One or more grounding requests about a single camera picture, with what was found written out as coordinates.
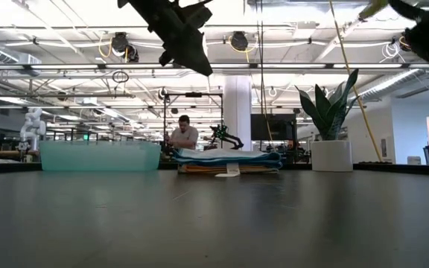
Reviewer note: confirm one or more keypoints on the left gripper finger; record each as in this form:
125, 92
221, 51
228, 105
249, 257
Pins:
171, 56
194, 56

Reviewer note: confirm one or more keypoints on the pale blue teal-edged towel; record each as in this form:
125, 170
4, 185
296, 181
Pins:
218, 153

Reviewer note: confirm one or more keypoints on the black table frame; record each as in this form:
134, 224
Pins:
6, 167

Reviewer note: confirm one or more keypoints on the white building pillar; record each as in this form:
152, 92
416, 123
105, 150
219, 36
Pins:
237, 111

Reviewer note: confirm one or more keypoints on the small white bin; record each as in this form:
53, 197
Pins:
414, 160

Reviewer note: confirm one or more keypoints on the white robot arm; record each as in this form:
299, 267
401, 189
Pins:
32, 126

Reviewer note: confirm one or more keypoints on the person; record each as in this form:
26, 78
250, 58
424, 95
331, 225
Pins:
184, 136

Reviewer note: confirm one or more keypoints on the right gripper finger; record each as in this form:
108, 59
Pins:
408, 8

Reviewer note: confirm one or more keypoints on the teal plastic bin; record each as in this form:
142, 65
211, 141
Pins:
99, 156

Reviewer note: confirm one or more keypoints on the black monitor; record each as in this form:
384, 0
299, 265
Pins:
274, 126

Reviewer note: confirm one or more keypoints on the white wall panel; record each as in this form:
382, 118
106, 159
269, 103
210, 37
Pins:
386, 147

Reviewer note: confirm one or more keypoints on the snake plant in white pot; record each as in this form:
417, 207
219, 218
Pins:
330, 154

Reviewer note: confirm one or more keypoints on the small black background robot arm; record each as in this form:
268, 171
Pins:
225, 136

